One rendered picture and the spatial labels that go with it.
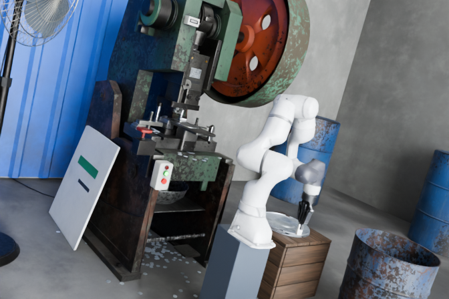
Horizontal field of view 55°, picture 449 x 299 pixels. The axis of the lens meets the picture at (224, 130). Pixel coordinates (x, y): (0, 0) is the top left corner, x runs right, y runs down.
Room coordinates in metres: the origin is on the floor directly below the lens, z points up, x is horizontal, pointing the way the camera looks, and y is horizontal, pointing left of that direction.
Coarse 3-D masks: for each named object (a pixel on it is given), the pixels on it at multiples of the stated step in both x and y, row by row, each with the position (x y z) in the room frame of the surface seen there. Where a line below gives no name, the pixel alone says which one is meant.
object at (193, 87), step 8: (192, 56) 2.33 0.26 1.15; (200, 56) 2.37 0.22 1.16; (192, 64) 2.34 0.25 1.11; (200, 64) 2.37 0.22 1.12; (192, 72) 2.34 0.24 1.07; (200, 72) 2.38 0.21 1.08; (192, 80) 2.35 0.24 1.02; (200, 80) 2.39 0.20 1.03; (168, 88) 2.39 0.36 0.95; (176, 88) 2.33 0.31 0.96; (184, 88) 2.31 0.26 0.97; (192, 88) 2.36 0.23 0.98; (200, 88) 2.40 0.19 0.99; (168, 96) 2.37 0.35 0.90; (176, 96) 2.32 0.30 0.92; (184, 96) 2.31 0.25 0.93; (192, 96) 2.33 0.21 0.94; (192, 104) 2.34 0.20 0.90
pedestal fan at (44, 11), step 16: (16, 0) 1.91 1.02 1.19; (32, 0) 1.79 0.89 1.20; (48, 0) 1.84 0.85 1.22; (64, 0) 1.95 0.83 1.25; (16, 16) 1.84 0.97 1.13; (32, 16) 1.93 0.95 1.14; (48, 16) 1.99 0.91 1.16; (64, 16) 2.07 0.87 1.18; (16, 32) 1.84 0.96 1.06; (48, 32) 2.04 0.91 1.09; (0, 80) 1.90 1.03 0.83; (0, 96) 1.90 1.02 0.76; (0, 112) 1.91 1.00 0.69; (0, 128) 1.92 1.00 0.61; (0, 240) 2.00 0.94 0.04; (0, 256) 1.86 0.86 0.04; (16, 256) 1.95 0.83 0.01
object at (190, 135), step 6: (180, 126) 2.26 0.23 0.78; (186, 126) 2.27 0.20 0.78; (192, 126) 2.31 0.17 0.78; (180, 132) 2.28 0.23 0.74; (186, 132) 2.26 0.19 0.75; (192, 132) 2.18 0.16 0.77; (198, 132) 2.19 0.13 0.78; (204, 132) 2.24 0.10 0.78; (180, 138) 2.27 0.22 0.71; (186, 138) 2.27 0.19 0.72; (192, 138) 2.30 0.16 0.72; (180, 144) 2.26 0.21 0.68; (186, 144) 2.28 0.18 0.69; (192, 144) 2.31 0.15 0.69; (186, 150) 2.28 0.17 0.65; (192, 150) 2.31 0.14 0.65
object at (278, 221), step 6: (270, 216) 2.41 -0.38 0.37; (276, 216) 2.44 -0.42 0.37; (282, 216) 2.47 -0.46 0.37; (270, 222) 2.31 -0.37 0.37; (276, 222) 2.32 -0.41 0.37; (282, 222) 2.34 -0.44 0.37; (288, 222) 2.37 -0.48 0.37; (294, 222) 2.41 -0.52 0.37; (276, 228) 2.23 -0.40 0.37; (282, 228) 2.26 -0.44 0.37; (288, 228) 2.28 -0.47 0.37; (294, 228) 2.31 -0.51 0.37; (306, 228) 2.36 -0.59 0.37
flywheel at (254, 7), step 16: (240, 0) 2.76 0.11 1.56; (256, 0) 2.66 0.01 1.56; (272, 0) 2.56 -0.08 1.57; (256, 16) 2.63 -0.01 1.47; (272, 16) 2.54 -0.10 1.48; (288, 16) 2.42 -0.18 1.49; (256, 32) 2.61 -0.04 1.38; (272, 32) 2.51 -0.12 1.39; (240, 48) 2.63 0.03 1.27; (256, 48) 2.58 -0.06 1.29; (272, 48) 2.49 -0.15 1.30; (240, 64) 2.66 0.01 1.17; (272, 64) 2.42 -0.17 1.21; (240, 80) 2.63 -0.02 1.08; (256, 80) 2.48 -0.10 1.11; (240, 96) 2.56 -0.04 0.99
